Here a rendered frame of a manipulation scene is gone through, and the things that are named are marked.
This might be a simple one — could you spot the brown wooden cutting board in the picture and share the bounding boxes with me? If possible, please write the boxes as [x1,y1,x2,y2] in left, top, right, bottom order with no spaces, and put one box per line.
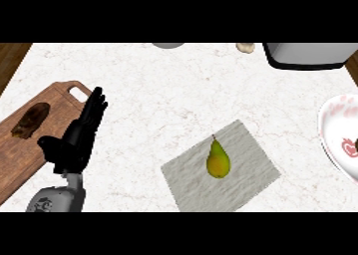
[0,80,94,212]

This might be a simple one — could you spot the beige garlic bulb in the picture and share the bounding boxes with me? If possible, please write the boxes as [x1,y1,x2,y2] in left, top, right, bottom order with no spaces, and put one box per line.
[233,42,255,55]

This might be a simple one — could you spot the yellow-green squash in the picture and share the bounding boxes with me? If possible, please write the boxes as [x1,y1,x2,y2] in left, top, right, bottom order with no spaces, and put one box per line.
[204,133,230,179]

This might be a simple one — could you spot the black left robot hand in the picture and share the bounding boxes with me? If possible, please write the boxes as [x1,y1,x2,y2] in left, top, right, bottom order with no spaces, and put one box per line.
[35,86,109,175]

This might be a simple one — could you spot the white bowl with pink print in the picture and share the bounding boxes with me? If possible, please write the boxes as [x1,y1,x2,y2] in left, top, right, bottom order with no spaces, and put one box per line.
[316,94,358,190]

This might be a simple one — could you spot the grey round object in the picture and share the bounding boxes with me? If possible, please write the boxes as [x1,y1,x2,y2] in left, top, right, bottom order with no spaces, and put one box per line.
[150,42,184,50]

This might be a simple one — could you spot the grey woven placemat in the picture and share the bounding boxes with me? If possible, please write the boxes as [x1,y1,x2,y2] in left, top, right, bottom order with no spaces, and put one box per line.
[159,119,282,213]

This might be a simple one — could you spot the grey appliance with black base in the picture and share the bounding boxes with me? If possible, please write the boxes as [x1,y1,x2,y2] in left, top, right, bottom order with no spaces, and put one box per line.
[260,42,358,71]

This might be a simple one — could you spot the dark brown food piece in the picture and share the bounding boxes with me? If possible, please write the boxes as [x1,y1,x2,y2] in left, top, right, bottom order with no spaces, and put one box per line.
[9,102,51,140]

